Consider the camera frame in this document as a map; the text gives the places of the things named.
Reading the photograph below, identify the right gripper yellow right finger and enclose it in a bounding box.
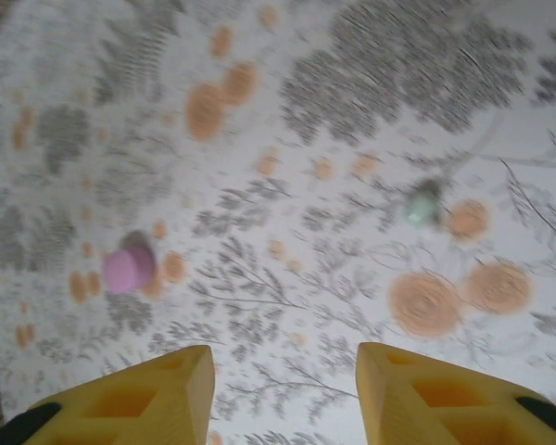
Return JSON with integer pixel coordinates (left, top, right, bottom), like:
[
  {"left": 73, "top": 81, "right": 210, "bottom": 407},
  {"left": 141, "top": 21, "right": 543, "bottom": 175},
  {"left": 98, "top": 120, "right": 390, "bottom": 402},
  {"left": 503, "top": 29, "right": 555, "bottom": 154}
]
[{"left": 356, "top": 341, "right": 556, "bottom": 445}]

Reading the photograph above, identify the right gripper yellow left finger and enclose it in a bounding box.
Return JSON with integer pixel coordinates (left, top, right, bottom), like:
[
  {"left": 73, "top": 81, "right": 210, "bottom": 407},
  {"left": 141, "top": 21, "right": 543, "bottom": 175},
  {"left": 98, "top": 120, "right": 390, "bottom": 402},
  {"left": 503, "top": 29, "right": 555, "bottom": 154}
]
[{"left": 27, "top": 345, "right": 216, "bottom": 445}]

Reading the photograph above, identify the pink wireless earbud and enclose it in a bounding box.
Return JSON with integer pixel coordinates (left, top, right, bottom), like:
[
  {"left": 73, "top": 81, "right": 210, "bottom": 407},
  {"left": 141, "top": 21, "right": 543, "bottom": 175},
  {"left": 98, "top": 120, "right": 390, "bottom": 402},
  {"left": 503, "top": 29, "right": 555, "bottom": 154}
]
[{"left": 102, "top": 230, "right": 159, "bottom": 295}]

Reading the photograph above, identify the floral table mat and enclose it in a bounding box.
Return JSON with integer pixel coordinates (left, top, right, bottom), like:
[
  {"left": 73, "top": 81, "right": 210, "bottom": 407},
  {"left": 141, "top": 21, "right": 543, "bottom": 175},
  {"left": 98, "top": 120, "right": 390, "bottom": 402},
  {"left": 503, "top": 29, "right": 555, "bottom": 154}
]
[{"left": 0, "top": 0, "right": 556, "bottom": 445}]

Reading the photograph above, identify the mint green wireless earbud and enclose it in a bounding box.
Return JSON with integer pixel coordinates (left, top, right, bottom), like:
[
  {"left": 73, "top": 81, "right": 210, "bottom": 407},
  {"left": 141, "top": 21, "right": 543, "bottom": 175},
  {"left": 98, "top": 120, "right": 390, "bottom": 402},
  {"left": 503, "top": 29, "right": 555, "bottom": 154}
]
[{"left": 403, "top": 179, "right": 448, "bottom": 235}]

